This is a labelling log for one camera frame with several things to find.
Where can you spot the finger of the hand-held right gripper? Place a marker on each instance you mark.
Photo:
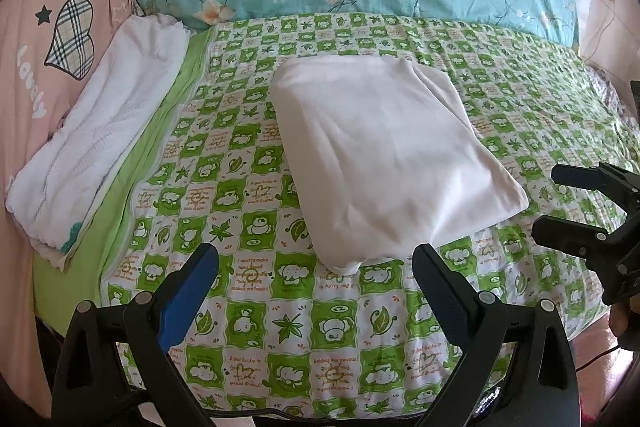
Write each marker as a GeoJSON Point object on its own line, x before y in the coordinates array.
{"type": "Point", "coordinates": [600, 179]}
{"type": "Point", "coordinates": [565, 234]}

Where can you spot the green checked bed sheet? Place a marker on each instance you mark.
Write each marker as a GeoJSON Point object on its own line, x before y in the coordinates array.
{"type": "Point", "coordinates": [280, 267]}

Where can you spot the white textured towel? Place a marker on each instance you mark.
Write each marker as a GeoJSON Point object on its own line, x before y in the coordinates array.
{"type": "Point", "coordinates": [105, 122]}

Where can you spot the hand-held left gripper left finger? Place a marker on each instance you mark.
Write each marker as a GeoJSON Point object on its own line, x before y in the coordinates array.
{"type": "Point", "coordinates": [185, 302]}

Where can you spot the grey patterned cloth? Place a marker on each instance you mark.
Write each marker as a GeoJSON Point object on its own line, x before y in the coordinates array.
{"type": "Point", "coordinates": [612, 97]}

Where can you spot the pink blanket with heart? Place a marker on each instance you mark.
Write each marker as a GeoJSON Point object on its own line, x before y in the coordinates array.
{"type": "Point", "coordinates": [30, 57]}

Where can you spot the person's right hand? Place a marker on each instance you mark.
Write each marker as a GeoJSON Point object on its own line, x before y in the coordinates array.
{"type": "Point", "coordinates": [627, 324]}

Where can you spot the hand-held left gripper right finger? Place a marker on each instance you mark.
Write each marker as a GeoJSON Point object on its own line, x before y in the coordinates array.
{"type": "Point", "coordinates": [440, 292]}

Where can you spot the white garment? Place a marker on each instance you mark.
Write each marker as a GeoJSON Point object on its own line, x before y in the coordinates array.
{"type": "Point", "coordinates": [395, 157]}

